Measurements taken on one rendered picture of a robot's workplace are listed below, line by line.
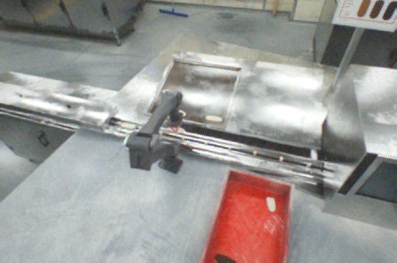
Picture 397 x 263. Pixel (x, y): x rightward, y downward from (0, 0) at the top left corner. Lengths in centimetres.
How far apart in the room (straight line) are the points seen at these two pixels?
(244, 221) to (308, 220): 30
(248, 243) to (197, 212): 27
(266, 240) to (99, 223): 77
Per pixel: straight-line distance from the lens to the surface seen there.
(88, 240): 136
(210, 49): 227
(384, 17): 179
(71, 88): 214
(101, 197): 143
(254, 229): 127
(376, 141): 105
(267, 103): 160
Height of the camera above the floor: 201
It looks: 46 degrees down
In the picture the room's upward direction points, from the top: 4 degrees counter-clockwise
